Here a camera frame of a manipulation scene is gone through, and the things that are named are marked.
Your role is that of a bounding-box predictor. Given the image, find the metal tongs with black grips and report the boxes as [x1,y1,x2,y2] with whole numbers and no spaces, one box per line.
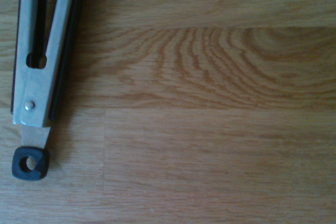
[10,0,85,182]

